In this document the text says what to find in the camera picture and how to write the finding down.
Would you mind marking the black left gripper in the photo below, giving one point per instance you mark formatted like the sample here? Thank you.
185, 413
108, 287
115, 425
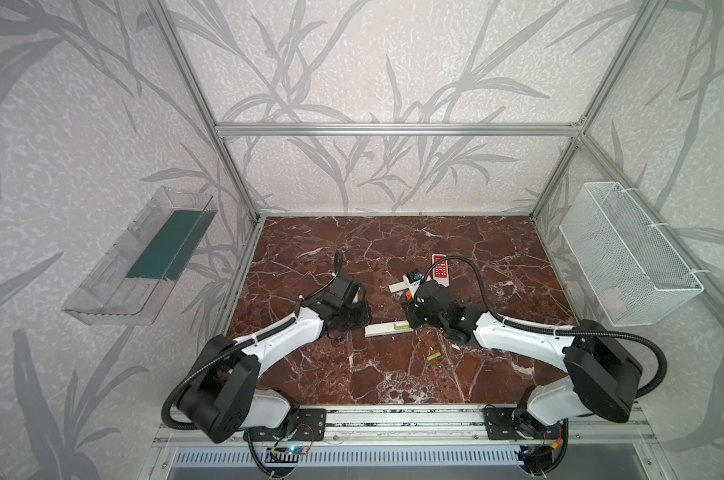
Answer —
355, 313

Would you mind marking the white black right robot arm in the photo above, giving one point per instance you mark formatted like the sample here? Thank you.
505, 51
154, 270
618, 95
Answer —
602, 377

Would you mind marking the aluminium cage frame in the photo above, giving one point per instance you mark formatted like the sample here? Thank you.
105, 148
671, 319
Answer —
473, 107

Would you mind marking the clear plastic wall tray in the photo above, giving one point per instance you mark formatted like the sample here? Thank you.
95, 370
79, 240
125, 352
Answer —
132, 282

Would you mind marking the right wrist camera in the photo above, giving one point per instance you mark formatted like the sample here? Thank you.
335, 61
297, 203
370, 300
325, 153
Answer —
413, 279

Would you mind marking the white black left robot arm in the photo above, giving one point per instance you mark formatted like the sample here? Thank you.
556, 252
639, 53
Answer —
220, 394

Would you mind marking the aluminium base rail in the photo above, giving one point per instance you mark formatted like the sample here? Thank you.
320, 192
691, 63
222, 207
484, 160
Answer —
454, 424

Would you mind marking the green circuit board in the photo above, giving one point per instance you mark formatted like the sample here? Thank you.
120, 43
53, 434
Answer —
280, 450

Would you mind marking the red white remote control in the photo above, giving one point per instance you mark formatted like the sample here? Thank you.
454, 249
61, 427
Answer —
440, 272

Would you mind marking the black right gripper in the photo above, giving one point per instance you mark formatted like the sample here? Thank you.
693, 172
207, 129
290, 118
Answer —
415, 309

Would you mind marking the white wire mesh basket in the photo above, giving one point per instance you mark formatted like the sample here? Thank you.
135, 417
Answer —
635, 273

